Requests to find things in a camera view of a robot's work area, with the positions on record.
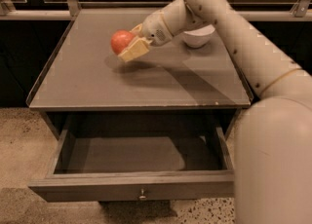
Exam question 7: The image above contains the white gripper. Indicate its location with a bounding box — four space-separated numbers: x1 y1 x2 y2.
118 10 173 62

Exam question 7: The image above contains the red apple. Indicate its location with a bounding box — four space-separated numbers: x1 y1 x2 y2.
110 30 136 55

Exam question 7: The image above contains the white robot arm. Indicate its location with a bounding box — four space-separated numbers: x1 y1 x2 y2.
111 0 312 224

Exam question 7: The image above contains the grey cabinet with glass top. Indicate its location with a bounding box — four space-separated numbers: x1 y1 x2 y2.
27 8 251 132

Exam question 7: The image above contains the open grey top drawer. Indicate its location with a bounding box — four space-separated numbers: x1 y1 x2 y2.
27 126 236 203

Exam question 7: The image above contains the metal drawer knob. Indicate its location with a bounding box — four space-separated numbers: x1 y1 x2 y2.
138 189 147 201

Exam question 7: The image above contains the white ceramic bowl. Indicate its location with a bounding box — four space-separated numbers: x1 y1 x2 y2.
182 25 215 48

